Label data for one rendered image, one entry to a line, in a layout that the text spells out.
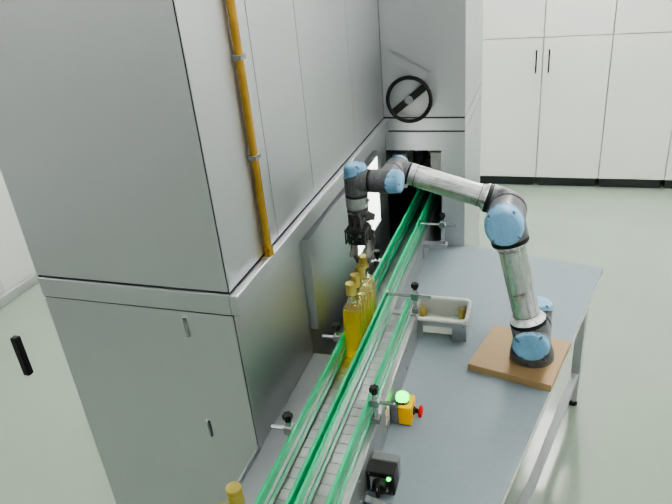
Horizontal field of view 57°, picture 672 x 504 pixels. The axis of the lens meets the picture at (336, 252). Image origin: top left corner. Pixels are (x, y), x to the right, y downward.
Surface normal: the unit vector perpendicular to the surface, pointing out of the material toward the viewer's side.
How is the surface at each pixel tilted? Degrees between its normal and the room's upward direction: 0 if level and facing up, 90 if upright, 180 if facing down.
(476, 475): 0
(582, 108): 90
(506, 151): 90
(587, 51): 90
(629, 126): 90
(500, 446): 0
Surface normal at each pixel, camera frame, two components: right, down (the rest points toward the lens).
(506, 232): -0.37, 0.29
